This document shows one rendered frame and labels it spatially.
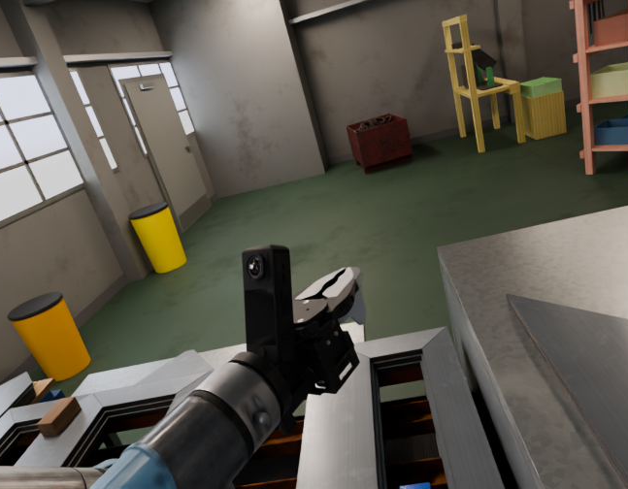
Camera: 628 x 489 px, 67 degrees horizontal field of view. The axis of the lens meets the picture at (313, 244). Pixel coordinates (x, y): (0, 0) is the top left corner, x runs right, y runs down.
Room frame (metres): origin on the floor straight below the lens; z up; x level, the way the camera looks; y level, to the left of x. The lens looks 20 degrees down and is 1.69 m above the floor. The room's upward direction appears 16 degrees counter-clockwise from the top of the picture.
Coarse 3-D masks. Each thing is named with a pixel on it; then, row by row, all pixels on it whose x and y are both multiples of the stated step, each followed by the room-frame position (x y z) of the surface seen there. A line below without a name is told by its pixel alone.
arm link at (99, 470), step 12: (0, 468) 0.32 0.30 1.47; (12, 468) 0.33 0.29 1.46; (24, 468) 0.33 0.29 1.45; (36, 468) 0.34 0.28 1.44; (48, 468) 0.35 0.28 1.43; (60, 468) 0.35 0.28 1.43; (72, 468) 0.36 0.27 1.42; (84, 468) 0.37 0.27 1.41; (96, 468) 0.38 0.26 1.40; (108, 468) 0.40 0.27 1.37; (0, 480) 0.31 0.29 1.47; (12, 480) 0.31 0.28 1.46; (24, 480) 0.32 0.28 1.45; (36, 480) 0.32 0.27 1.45; (48, 480) 0.33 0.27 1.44; (60, 480) 0.33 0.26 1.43; (72, 480) 0.34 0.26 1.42; (84, 480) 0.34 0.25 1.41; (96, 480) 0.35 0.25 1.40
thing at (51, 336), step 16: (32, 304) 3.43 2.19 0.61; (48, 304) 3.32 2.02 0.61; (64, 304) 3.43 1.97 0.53; (16, 320) 3.22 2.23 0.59; (32, 320) 3.22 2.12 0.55; (48, 320) 3.26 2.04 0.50; (64, 320) 3.35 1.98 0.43; (32, 336) 3.22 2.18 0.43; (48, 336) 3.24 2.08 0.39; (64, 336) 3.30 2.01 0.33; (80, 336) 3.46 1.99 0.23; (32, 352) 3.27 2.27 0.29; (48, 352) 3.23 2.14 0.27; (64, 352) 3.27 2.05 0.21; (80, 352) 3.35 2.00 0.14; (48, 368) 3.25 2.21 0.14; (64, 368) 3.25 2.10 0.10; (80, 368) 3.31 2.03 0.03
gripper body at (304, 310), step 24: (312, 312) 0.42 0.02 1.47; (312, 336) 0.40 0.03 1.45; (336, 336) 0.43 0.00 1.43; (240, 360) 0.37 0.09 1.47; (264, 360) 0.36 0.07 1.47; (312, 360) 0.40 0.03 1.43; (336, 360) 0.41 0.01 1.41; (288, 384) 0.38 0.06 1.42; (312, 384) 0.39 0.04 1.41; (336, 384) 0.39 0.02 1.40; (288, 408) 0.36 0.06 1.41; (288, 432) 0.35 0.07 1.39
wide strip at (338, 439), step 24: (360, 360) 1.18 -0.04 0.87; (360, 384) 1.07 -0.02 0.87; (312, 408) 1.03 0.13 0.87; (336, 408) 1.00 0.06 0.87; (360, 408) 0.98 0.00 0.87; (312, 432) 0.95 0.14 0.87; (336, 432) 0.92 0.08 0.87; (360, 432) 0.90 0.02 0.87; (312, 456) 0.87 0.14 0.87; (336, 456) 0.85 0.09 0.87; (360, 456) 0.83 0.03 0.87; (312, 480) 0.80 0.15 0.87; (336, 480) 0.78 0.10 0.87; (360, 480) 0.76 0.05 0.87
